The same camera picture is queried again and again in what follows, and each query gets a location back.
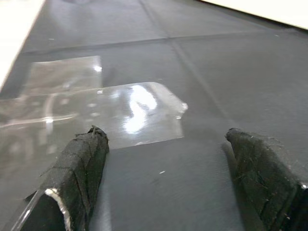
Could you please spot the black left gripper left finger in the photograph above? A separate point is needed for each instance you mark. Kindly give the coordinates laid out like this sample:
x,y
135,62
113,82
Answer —
x,y
72,173

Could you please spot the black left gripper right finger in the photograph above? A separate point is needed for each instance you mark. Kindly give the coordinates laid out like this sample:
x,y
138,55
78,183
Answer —
x,y
269,187

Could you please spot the black table cloth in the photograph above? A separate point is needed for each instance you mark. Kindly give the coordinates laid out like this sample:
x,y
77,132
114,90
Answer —
x,y
216,72

